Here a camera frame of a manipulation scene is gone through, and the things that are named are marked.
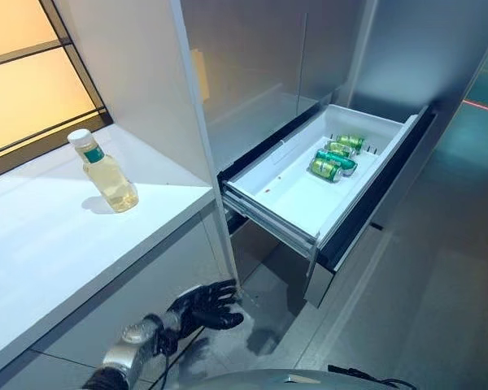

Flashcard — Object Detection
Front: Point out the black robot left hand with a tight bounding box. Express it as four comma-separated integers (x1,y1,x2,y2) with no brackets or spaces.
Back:
166,279,245,331

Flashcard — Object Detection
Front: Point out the white fridge drawer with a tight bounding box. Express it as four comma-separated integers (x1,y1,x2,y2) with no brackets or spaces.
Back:
216,102,439,310

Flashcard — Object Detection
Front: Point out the stainless steel fridge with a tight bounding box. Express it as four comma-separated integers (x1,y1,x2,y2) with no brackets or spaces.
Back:
174,0,488,310

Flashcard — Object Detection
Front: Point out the grey robot torso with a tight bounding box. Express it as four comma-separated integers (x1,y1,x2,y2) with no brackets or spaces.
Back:
205,368,379,390

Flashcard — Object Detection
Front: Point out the yellow drink bottle white cap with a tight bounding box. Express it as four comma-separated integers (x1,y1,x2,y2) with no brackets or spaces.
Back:
67,128,140,213

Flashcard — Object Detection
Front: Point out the green drink can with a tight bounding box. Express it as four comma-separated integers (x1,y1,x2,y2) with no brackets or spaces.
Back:
335,134,367,154
323,140,356,158
308,157,345,184
315,148,358,176

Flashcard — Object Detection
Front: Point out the black framed window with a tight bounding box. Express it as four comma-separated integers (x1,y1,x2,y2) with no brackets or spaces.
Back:
0,0,115,171

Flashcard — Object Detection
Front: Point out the black cable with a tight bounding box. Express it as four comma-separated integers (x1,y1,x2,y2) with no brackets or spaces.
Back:
327,364,416,390

